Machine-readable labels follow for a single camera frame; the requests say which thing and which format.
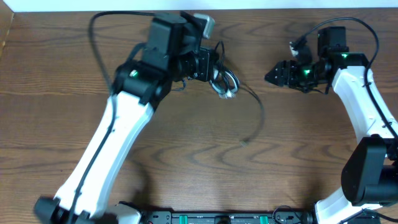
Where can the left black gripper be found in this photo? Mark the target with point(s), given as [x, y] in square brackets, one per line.
[204, 72]

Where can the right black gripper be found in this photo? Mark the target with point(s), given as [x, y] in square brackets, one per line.
[285, 76]

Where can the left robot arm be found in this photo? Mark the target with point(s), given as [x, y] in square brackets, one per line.
[171, 53]

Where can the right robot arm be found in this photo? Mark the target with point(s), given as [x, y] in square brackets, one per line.
[369, 178]

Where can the cardboard panel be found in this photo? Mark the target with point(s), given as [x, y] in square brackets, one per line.
[6, 19]

